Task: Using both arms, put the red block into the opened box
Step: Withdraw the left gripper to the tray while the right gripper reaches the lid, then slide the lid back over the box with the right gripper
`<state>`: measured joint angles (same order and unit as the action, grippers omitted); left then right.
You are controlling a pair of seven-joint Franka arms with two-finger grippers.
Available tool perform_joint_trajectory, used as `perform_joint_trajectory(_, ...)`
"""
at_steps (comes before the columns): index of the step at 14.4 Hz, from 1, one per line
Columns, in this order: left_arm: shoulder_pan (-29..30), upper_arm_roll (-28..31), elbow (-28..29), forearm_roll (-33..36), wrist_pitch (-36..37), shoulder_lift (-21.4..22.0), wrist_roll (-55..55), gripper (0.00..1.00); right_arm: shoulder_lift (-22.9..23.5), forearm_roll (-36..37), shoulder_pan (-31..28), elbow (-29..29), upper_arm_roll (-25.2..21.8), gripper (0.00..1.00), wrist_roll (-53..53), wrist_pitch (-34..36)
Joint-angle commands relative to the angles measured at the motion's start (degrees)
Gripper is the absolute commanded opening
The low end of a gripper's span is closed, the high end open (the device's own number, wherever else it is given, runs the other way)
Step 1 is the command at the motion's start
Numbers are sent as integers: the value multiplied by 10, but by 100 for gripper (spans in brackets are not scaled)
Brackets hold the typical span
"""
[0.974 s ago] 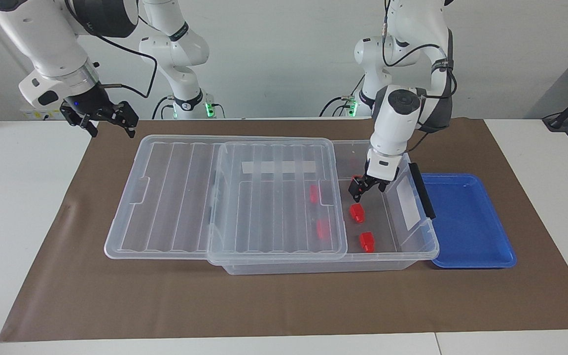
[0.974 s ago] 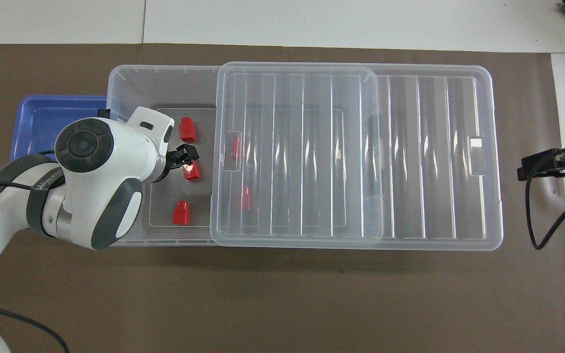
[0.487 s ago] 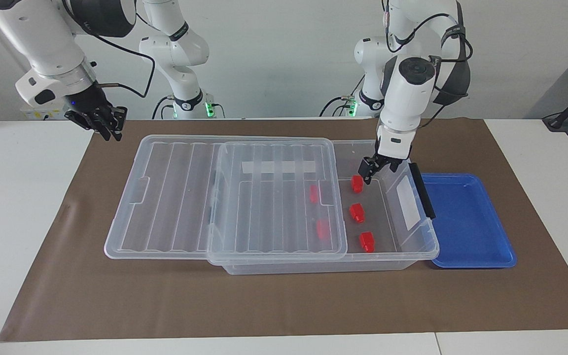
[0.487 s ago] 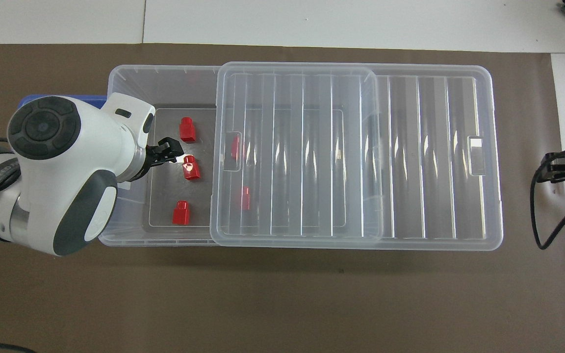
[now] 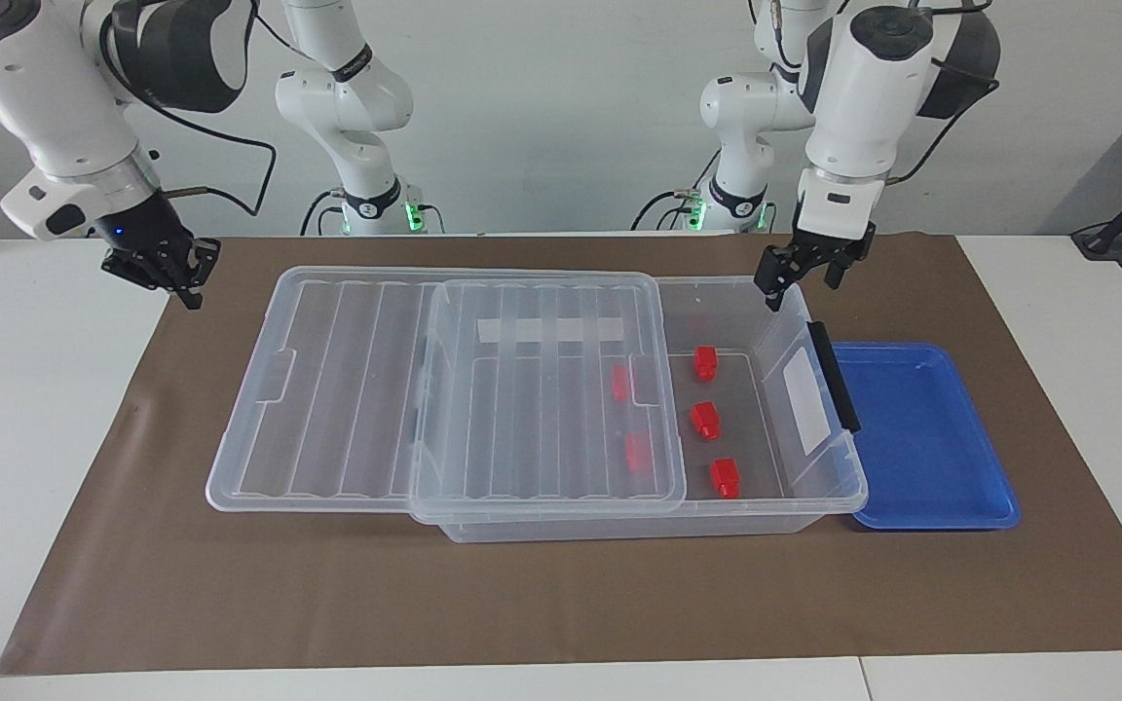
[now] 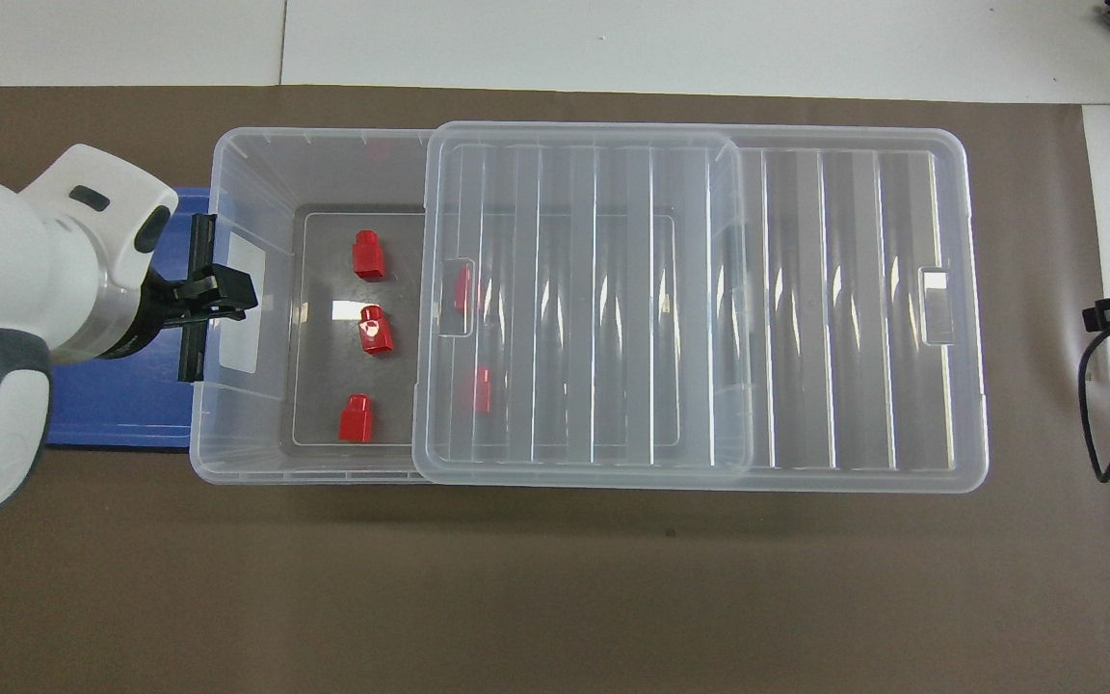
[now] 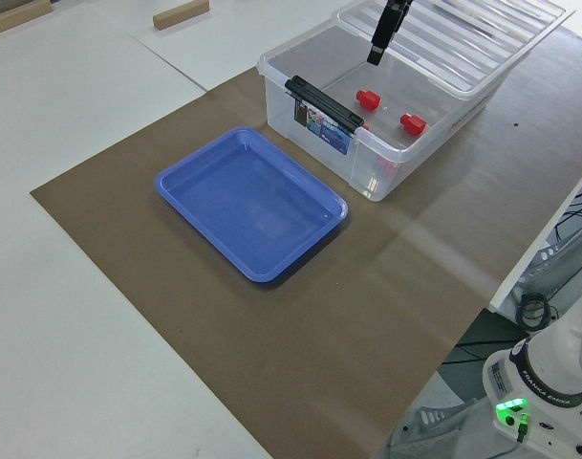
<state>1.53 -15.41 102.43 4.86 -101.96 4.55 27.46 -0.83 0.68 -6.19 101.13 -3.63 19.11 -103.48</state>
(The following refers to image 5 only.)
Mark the red block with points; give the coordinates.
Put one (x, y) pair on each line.
(621, 383)
(637, 453)
(705, 362)
(705, 420)
(725, 477)

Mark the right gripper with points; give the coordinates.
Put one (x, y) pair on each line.
(147, 226)

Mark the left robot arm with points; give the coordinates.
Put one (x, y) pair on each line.
(858, 92)

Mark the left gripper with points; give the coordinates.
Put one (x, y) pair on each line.
(834, 240)

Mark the blue plastic tray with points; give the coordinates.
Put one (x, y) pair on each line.
(921, 438)

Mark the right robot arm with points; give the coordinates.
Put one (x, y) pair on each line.
(55, 92)

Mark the clear plastic storage box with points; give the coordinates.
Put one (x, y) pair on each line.
(766, 428)

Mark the clear plastic lid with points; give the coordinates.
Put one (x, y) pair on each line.
(542, 399)
(327, 389)

